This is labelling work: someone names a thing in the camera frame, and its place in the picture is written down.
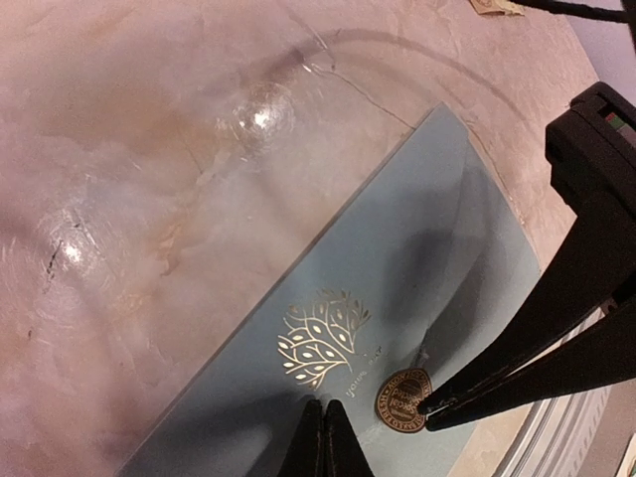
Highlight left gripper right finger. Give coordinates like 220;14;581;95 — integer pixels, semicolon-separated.
323;399;374;477

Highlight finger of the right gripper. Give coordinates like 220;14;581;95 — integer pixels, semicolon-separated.
425;298;635;431
418;193;635;415

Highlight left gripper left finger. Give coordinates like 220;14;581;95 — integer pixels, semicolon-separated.
283;399;325;477

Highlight blue envelope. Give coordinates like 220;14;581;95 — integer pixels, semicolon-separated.
122;105;540;476

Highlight round brown seal sticker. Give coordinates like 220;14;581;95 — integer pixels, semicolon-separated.
374;368;432;434

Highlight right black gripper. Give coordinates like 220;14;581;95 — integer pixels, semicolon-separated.
545;81;635;215

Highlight yellow paper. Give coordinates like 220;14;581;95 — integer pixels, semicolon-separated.
470;0;524;16

